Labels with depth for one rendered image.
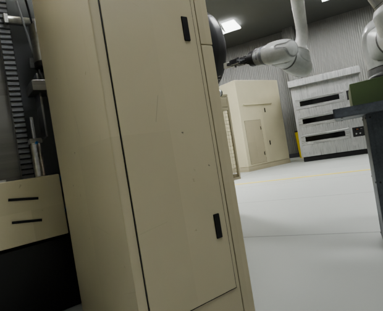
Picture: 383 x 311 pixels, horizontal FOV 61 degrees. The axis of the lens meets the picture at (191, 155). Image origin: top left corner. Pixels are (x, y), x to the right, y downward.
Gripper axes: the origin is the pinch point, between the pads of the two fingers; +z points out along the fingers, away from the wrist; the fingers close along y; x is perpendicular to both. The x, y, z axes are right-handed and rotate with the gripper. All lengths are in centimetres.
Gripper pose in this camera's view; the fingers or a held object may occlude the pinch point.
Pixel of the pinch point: (228, 65)
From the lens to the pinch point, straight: 183.0
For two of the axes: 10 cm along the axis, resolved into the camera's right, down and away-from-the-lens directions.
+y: -8.0, 1.3, -5.9
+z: -6.0, -0.5, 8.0
